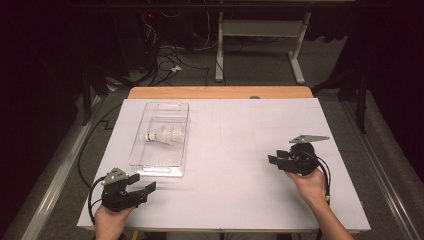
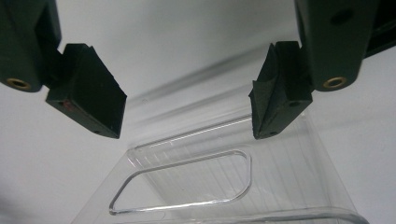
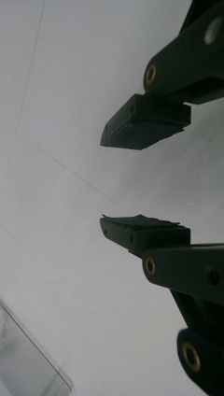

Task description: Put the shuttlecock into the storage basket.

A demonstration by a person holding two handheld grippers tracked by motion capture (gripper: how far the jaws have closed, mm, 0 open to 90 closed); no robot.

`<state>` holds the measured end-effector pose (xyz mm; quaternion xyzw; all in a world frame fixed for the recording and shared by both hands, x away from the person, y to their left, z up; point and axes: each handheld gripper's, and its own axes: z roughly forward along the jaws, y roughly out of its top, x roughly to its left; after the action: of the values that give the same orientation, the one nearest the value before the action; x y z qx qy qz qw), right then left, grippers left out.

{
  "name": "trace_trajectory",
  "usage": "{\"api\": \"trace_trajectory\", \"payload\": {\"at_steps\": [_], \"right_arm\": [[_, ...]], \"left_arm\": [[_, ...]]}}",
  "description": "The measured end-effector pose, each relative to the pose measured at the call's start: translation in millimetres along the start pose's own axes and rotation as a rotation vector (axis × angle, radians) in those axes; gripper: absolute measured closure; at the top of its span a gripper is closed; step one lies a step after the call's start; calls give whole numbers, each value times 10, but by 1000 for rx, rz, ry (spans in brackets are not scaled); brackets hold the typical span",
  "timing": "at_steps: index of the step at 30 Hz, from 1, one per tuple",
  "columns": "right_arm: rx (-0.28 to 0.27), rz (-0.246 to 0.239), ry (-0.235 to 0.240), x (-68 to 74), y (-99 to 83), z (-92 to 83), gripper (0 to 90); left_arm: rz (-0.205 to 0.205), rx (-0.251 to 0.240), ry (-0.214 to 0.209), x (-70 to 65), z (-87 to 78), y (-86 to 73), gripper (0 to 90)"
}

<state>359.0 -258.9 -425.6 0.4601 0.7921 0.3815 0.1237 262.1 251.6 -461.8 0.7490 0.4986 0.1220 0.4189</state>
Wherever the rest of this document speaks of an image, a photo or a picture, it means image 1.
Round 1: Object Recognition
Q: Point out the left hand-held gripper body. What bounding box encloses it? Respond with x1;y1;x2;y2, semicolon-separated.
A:
100;166;149;213

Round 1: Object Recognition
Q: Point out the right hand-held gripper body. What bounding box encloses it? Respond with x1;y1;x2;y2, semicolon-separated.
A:
279;133;331;177

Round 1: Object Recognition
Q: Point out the clear plastic tray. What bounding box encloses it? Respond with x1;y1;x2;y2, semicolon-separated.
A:
128;101;190;178

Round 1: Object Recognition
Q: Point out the person's left hand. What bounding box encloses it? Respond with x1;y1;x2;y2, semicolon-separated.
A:
94;203;137;240

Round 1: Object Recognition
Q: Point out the person's right hand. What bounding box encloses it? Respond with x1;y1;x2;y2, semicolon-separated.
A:
286;166;330;208

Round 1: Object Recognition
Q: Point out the white table mat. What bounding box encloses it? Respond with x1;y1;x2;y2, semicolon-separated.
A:
76;98;372;232

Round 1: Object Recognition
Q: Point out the black metal stand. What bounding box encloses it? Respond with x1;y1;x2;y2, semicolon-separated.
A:
311;63;370;135
79;63;112;127

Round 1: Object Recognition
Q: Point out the right hand-held gripper cable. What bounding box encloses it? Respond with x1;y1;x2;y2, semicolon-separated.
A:
309;152;333;205

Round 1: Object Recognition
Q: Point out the hand-held gripper cable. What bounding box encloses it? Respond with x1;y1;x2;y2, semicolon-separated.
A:
77;102;124;226
309;152;333;205

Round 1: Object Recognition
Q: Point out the left hand-held gripper cable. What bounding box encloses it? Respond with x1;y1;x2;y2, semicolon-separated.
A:
77;102;124;226

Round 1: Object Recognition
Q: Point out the aluminium floor rail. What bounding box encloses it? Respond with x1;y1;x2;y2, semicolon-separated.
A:
19;95;102;240
339;99;422;240

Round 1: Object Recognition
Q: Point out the bundle of floor cables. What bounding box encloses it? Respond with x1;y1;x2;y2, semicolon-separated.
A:
139;13;218;88

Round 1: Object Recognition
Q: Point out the white metal desk frame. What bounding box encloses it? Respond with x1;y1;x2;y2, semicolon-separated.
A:
214;11;313;86

